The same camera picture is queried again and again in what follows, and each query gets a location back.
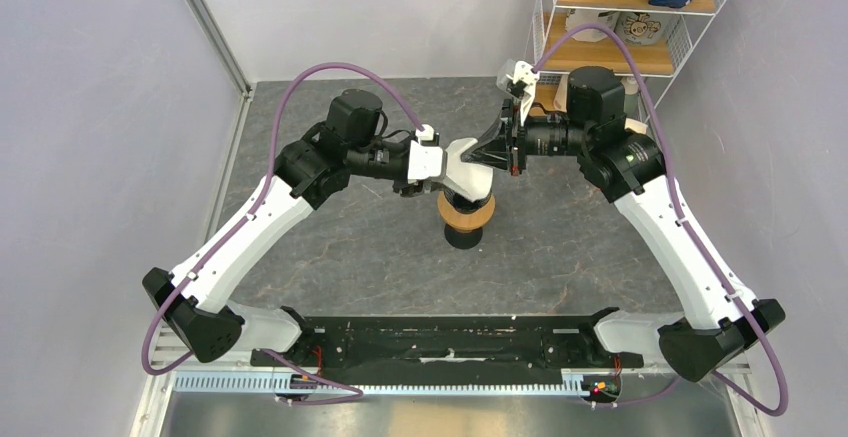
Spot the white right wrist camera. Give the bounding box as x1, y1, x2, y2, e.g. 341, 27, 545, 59
496, 59, 540, 127

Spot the white paper coffee filter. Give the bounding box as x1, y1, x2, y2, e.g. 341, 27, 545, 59
439, 138, 494, 202

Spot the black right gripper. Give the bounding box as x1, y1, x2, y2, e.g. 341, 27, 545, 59
462, 94, 593, 176

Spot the wooden holder block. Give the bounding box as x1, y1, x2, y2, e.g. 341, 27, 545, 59
625, 117, 649, 135

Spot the orange coffee dripper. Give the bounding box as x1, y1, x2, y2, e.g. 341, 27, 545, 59
437, 191, 496, 250

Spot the white bottle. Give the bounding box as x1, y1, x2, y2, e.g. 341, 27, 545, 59
553, 75, 569, 112

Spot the green spray bottle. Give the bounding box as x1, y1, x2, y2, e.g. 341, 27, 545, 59
621, 76, 641, 120

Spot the white wire shelf rack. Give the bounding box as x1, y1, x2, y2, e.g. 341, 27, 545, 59
516, 0, 743, 144

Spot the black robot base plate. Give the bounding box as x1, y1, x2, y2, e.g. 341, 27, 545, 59
283, 309, 644, 386

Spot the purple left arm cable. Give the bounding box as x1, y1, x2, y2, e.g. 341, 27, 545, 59
140, 62, 439, 407

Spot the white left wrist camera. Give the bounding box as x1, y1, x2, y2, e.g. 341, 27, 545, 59
406, 124, 445, 183

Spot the white jar with label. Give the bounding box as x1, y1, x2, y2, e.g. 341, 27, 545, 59
564, 8, 621, 43

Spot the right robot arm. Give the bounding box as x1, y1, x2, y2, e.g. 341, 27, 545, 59
462, 61, 786, 382

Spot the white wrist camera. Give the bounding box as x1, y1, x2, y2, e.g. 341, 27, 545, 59
496, 59, 540, 127
406, 124, 445, 183

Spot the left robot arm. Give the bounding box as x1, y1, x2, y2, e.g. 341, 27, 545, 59
142, 90, 444, 366

